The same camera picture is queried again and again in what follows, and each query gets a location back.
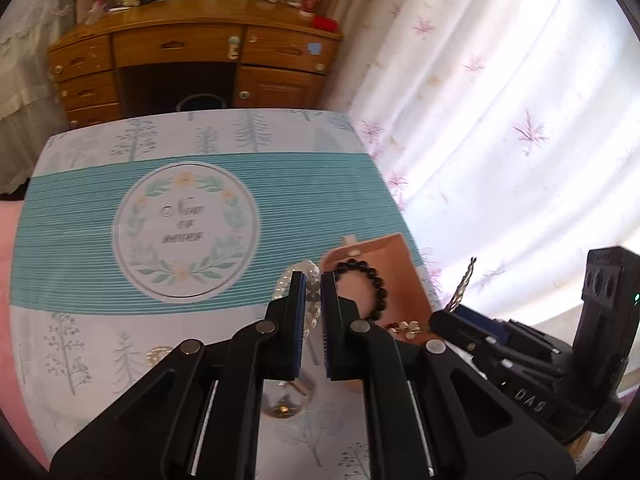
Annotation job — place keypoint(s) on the small gold pearl brooch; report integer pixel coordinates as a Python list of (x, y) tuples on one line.
[(156, 356)]

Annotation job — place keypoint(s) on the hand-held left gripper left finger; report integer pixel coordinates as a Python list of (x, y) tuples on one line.
[(300, 325)]

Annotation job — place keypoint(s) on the white floral curtain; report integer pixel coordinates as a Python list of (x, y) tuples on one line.
[(500, 110)]

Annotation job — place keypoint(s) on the pink blanket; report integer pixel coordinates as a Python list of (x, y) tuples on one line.
[(17, 400)]

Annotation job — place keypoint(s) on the dark stool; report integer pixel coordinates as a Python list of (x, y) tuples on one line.
[(200, 102)]

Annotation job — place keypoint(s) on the red box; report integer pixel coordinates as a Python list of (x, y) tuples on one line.
[(324, 23)]

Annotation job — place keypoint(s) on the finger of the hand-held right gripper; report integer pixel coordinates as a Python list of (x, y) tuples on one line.
[(455, 330), (482, 321)]

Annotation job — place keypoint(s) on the pink plastic tray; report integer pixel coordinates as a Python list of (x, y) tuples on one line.
[(385, 260)]

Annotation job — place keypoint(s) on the wooden desk with drawers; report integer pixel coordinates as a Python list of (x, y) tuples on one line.
[(190, 40)]

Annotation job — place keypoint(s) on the blue sticker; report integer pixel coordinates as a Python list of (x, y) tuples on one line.
[(314, 49)]

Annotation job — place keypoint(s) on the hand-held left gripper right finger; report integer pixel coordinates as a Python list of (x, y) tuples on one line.
[(327, 330)]

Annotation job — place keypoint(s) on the lace covered cabinet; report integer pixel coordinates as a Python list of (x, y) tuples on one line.
[(25, 60)]

